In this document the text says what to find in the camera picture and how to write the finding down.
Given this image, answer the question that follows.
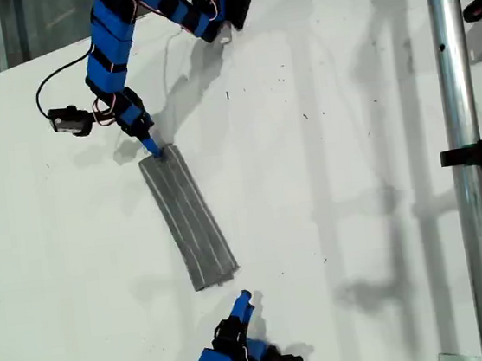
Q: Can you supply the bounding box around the grey striped towel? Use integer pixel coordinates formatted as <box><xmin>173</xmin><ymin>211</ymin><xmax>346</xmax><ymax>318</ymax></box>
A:
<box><xmin>136</xmin><ymin>136</ymin><xmax>244</xmax><ymax>299</ymax></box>

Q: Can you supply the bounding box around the black clamp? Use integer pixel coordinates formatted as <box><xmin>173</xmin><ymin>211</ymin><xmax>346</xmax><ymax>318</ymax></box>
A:
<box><xmin>437</xmin><ymin>129</ymin><xmax>482</xmax><ymax>179</ymax></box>

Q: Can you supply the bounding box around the red white servo wire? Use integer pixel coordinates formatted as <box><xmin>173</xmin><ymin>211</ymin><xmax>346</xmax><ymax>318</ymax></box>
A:
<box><xmin>89</xmin><ymin>92</ymin><xmax>120</xmax><ymax>128</ymax></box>

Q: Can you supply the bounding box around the camera black cable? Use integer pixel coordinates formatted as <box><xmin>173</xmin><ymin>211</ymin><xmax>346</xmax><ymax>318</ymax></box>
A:
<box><xmin>30</xmin><ymin>48</ymin><xmax>103</xmax><ymax>121</ymax></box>

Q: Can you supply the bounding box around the steel post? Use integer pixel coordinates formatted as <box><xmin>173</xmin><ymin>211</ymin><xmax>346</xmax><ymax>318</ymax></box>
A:
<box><xmin>424</xmin><ymin>0</ymin><xmax>482</xmax><ymax>361</ymax></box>

